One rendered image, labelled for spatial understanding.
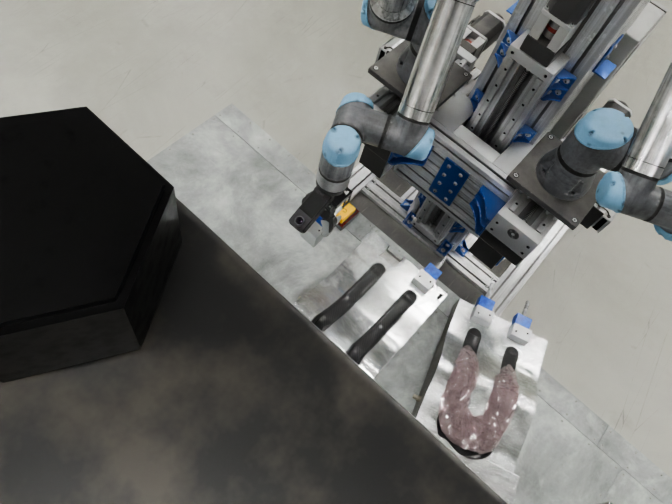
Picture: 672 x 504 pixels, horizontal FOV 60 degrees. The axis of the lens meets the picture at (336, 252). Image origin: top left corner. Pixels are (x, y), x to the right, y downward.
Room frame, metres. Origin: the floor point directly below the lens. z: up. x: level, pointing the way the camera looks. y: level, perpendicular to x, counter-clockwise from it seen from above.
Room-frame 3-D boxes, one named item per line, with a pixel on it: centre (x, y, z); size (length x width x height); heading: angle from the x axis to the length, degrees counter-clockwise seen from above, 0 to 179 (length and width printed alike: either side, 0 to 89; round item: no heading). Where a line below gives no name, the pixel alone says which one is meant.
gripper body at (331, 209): (0.78, 0.06, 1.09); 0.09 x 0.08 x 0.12; 156
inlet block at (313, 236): (0.79, 0.05, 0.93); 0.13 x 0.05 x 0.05; 156
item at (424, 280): (0.78, -0.26, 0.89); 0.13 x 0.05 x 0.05; 156
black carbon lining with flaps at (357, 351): (0.57, -0.11, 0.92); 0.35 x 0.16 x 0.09; 156
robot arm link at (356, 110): (0.87, 0.05, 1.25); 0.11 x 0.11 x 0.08; 2
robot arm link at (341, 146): (0.77, 0.06, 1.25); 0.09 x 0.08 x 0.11; 2
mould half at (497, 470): (0.49, -0.46, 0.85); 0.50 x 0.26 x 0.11; 173
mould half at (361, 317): (0.56, -0.09, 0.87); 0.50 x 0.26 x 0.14; 156
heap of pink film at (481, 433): (0.49, -0.45, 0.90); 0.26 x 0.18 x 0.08; 173
